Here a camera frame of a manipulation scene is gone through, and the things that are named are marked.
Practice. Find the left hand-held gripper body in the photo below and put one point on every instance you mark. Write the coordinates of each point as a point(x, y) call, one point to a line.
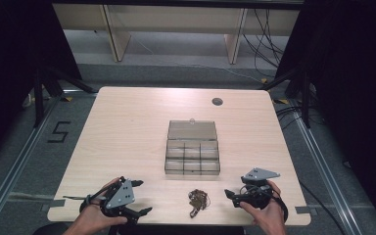
point(120, 195)

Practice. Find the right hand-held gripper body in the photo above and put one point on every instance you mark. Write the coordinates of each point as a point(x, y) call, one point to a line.
point(258, 196)

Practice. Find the clear plastic compartment box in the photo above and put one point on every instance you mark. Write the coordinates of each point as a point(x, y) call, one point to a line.
point(192, 153)

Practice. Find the person's right hand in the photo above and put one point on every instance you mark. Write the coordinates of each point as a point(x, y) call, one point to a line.
point(271, 217)

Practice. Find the person's left hand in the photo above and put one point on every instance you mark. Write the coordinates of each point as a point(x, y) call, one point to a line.
point(91, 217)

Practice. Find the grey tape strip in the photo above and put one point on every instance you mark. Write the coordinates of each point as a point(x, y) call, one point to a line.
point(57, 203)
point(303, 210)

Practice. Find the dark round stool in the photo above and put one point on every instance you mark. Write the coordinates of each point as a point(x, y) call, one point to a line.
point(54, 229)

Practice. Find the yellow black tape piece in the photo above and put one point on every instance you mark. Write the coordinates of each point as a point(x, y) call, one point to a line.
point(264, 80)
point(281, 101)
point(67, 99)

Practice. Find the black metal stand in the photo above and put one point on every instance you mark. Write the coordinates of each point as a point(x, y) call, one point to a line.
point(39, 98)
point(305, 98)

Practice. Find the black curtain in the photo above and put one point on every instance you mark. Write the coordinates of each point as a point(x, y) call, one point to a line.
point(355, 81)
point(13, 65)

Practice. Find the light wooden desk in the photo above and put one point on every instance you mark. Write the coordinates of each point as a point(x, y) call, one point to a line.
point(176, 18)

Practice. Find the metal floor rail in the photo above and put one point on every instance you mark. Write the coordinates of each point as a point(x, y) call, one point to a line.
point(16, 163)
point(323, 169)

